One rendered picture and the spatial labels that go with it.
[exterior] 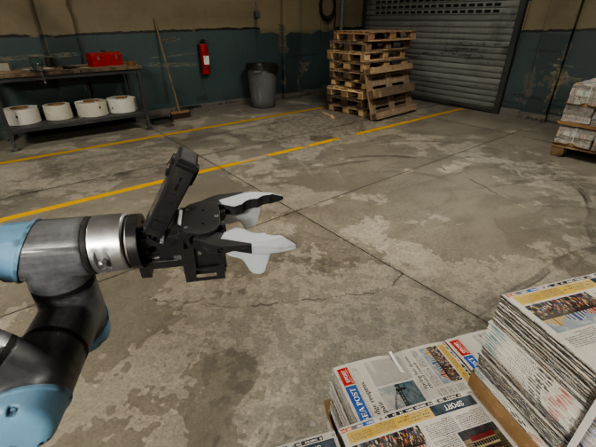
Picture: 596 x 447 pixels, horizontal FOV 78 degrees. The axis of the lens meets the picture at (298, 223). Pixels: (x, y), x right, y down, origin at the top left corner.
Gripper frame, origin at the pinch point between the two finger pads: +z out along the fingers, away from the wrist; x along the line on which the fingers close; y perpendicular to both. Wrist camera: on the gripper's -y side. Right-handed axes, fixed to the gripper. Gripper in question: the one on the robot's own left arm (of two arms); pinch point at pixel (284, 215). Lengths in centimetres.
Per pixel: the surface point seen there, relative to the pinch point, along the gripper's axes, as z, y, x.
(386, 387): 30, 65, -7
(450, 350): 53, 66, -16
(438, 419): 26.6, 38.8, 13.5
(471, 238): 170, 144, -150
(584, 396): 38.1, 18.6, 22.0
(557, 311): 41.7, 15.2, 10.7
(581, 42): 512, 67, -462
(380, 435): 15.3, 39.0, 14.1
